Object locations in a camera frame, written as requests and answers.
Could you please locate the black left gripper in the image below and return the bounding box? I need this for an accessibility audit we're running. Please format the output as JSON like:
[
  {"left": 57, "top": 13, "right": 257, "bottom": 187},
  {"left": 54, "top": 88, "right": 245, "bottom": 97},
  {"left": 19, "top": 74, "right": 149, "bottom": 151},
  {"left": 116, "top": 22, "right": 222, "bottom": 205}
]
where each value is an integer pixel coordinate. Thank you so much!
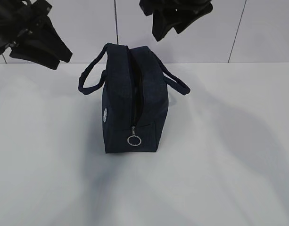
[{"left": 0, "top": 0, "right": 73, "bottom": 70}]

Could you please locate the dark blue lunch bag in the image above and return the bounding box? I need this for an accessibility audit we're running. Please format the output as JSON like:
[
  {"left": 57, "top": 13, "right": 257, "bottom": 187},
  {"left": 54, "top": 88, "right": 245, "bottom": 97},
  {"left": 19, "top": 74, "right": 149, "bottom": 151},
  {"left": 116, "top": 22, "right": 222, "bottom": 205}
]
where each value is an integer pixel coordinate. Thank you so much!
[{"left": 78, "top": 43, "right": 190, "bottom": 154}]

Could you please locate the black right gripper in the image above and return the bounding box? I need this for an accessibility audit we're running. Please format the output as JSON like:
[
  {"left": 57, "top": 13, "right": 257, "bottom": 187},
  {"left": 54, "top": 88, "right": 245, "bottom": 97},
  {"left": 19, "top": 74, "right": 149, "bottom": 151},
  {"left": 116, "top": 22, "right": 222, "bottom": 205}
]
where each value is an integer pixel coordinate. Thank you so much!
[{"left": 139, "top": 0, "right": 213, "bottom": 41}]

